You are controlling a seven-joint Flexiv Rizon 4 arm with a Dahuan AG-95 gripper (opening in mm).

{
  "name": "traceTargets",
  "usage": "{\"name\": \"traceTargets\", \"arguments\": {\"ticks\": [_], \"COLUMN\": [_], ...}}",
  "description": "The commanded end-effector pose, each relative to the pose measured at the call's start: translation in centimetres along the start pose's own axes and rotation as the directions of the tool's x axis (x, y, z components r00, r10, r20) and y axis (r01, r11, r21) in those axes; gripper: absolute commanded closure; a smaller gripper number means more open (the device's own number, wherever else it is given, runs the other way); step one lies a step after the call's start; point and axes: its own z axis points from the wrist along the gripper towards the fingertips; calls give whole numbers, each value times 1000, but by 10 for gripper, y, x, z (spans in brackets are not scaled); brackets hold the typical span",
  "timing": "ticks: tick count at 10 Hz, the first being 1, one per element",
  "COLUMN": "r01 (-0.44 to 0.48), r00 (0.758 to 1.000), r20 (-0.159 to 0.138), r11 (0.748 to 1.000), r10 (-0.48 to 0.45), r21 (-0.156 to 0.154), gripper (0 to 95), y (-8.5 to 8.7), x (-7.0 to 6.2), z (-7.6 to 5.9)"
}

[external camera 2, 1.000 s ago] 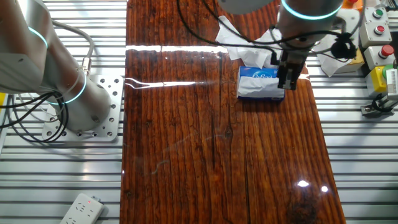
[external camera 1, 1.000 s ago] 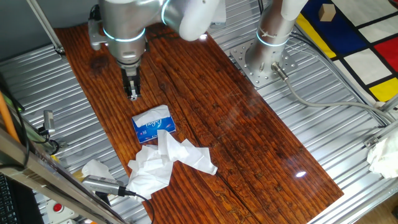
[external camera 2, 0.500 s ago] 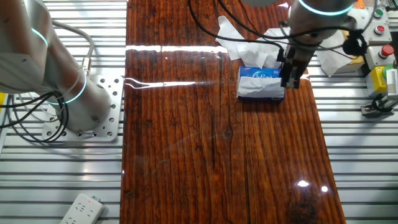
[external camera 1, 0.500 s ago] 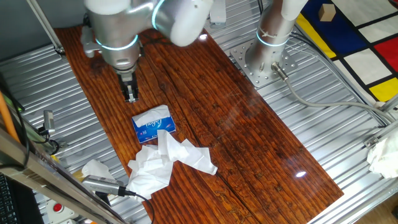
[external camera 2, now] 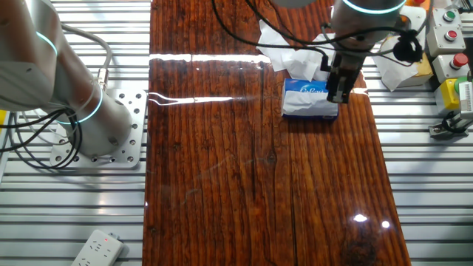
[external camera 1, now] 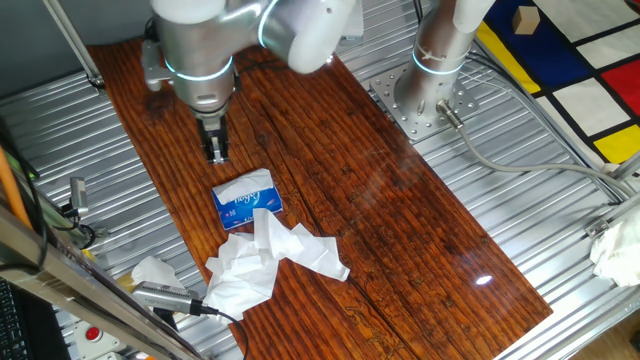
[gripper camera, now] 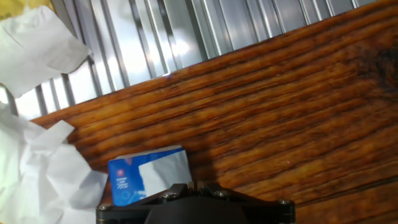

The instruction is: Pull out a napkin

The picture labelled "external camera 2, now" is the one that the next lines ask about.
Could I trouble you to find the orange button box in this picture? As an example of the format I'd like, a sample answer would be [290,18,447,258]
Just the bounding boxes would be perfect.
[404,0,433,9]

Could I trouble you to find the blue tissue pack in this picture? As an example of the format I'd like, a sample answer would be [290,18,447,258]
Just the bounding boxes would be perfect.
[281,78,339,121]

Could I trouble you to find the crumpled white napkin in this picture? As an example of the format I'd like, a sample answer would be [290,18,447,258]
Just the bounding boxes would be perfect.
[287,32,336,83]
[256,18,307,73]

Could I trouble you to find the yellow box green button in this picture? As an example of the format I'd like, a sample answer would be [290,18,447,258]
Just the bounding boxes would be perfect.
[435,76,467,116]

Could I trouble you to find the black base cable bundle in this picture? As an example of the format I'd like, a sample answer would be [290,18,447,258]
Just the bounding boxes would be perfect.
[0,106,84,171]

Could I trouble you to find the grey box red mushroom button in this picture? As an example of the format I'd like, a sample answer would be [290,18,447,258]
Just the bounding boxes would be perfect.
[431,52,471,84]

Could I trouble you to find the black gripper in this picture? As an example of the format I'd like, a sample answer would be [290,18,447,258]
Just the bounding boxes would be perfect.
[326,55,365,105]

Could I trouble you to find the metal camera bracket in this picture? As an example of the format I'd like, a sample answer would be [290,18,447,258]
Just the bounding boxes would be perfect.
[428,110,473,140]

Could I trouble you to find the white power strip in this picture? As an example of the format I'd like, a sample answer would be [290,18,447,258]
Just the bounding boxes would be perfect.
[69,229,125,266]

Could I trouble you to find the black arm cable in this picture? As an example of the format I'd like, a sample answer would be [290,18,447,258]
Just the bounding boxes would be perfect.
[211,0,424,73]

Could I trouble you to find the grey box green red buttons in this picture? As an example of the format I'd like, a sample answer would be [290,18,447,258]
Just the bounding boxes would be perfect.
[426,7,467,58]

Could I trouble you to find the brown wooden board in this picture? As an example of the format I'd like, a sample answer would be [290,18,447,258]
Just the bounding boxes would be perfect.
[142,0,412,266]

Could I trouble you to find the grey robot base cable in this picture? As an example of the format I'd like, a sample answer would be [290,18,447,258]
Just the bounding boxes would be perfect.
[61,24,114,92]

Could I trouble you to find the silver finned camera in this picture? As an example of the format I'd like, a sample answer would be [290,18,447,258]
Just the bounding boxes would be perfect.
[457,81,473,120]

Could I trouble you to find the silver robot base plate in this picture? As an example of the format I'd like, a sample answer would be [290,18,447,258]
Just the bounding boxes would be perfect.
[50,88,148,170]

